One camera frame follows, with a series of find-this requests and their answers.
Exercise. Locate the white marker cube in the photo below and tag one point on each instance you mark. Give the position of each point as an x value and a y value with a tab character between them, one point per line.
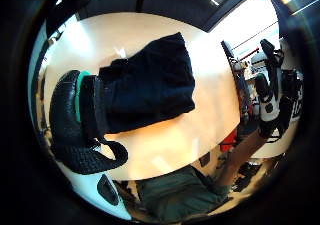
268	107

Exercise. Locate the dark navy folded garment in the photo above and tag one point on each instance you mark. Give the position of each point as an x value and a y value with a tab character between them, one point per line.
150	85

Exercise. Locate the red object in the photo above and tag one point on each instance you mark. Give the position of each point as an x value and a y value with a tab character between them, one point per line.
229	141

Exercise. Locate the the person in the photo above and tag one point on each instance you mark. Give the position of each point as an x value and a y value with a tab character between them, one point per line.
180	195

